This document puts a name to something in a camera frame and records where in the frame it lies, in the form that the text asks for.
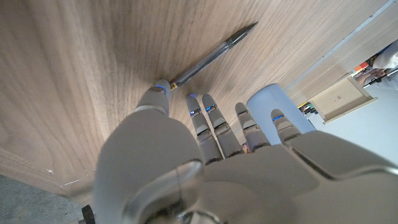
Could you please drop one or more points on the tall blue-grey plastic cup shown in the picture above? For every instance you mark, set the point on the tall blue-grey plastic cup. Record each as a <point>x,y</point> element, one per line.
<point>267,99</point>

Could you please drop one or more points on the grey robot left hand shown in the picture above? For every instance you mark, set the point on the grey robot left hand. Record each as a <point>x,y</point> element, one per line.
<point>248,186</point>

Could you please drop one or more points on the seated person in grey shirt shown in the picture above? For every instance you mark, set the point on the seated person in grey shirt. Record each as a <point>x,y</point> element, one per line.
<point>387,57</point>

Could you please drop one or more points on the dark grey translucent pen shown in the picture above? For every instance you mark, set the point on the dark grey translucent pen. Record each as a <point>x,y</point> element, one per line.
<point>211,57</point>

